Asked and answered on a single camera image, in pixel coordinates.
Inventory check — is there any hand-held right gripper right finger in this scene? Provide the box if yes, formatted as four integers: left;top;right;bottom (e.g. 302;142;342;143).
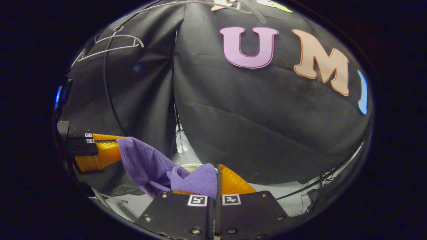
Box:
215;163;289;240

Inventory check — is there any cream laundry hamper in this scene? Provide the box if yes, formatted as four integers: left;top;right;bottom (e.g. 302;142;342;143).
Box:
180;163;219;174

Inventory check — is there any black backdrop cloth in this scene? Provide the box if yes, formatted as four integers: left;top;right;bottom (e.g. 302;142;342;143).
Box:
62;0;373;198

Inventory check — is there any purple corduroy shirt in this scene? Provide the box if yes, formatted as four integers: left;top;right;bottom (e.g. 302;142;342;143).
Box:
116;137;218;200

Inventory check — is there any black tripod stand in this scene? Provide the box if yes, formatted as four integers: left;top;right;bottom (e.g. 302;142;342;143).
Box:
171;100;185;156

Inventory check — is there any black clothes rack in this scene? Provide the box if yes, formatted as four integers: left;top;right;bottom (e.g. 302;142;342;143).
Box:
102;0;187;136

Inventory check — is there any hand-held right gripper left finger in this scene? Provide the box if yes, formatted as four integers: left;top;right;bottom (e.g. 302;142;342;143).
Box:
135;189;214;240

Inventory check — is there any black floor cable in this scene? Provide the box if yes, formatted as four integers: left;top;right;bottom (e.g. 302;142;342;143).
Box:
276;167;338;201

